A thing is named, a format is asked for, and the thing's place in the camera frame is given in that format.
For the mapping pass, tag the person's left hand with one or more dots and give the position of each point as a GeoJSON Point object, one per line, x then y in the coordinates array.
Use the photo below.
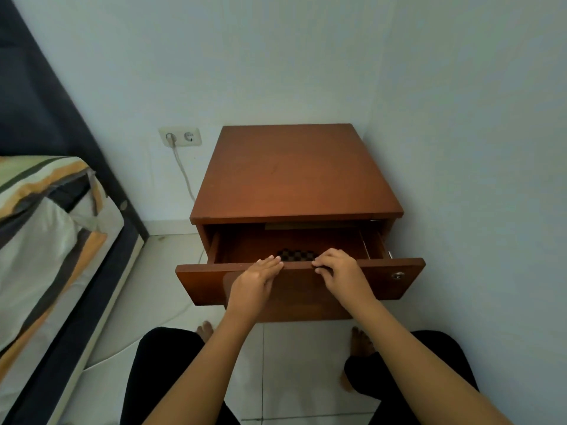
{"type": "Point", "coordinates": [250, 289]}

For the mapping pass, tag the person's right hand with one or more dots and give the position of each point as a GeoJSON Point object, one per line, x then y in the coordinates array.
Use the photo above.
{"type": "Point", "coordinates": [347, 281]}

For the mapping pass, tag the person's left fingers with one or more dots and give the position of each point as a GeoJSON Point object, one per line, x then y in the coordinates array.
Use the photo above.
{"type": "Point", "coordinates": [268, 265]}

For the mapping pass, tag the person's right fingers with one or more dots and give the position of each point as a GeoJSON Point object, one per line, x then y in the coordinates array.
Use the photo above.
{"type": "Point", "coordinates": [324, 262]}

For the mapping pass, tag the brown wooden drawer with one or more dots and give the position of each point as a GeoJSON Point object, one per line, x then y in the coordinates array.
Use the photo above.
{"type": "Point", "coordinates": [301, 294]}

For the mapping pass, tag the person's right forearm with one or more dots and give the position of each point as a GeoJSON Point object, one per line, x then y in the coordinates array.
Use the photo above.
{"type": "Point", "coordinates": [416, 362]}

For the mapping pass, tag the person's left forearm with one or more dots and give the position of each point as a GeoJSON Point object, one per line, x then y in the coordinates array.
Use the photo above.
{"type": "Point", "coordinates": [208, 371]}

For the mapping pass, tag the black checkered pouch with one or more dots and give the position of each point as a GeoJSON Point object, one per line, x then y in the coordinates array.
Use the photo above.
{"type": "Point", "coordinates": [296, 254]}

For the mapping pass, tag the person's right foot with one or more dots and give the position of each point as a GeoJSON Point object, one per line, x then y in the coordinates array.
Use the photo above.
{"type": "Point", "coordinates": [361, 345]}

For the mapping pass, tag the person's foot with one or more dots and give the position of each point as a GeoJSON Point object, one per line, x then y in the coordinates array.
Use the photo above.
{"type": "Point", "coordinates": [361, 345]}
{"type": "Point", "coordinates": [205, 331]}

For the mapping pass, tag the person's left foot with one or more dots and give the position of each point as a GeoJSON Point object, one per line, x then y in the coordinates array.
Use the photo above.
{"type": "Point", "coordinates": [205, 331]}

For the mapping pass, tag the brown wooden nightstand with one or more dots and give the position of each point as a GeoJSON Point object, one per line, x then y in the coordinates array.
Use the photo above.
{"type": "Point", "coordinates": [294, 172]}

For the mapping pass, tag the person's right leg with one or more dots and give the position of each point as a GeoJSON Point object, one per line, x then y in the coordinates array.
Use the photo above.
{"type": "Point", "coordinates": [367, 376]}

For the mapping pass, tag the person's leg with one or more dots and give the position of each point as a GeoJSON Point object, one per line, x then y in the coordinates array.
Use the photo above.
{"type": "Point", "coordinates": [155, 376]}
{"type": "Point", "coordinates": [367, 376]}

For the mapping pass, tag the person's left leg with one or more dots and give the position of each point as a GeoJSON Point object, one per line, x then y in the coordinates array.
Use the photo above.
{"type": "Point", "coordinates": [155, 376]}

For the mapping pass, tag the white power plug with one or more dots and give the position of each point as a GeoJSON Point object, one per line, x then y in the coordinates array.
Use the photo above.
{"type": "Point", "coordinates": [170, 138]}

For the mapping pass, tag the striped bedsheet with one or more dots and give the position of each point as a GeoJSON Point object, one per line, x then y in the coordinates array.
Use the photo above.
{"type": "Point", "coordinates": [40, 243]}

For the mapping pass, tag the white double wall socket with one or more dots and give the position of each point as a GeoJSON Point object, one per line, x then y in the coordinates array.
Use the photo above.
{"type": "Point", "coordinates": [180, 137]}

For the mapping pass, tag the dark blue bed frame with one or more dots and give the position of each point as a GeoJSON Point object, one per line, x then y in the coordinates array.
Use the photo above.
{"type": "Point", "coordinates": [40, 101]}

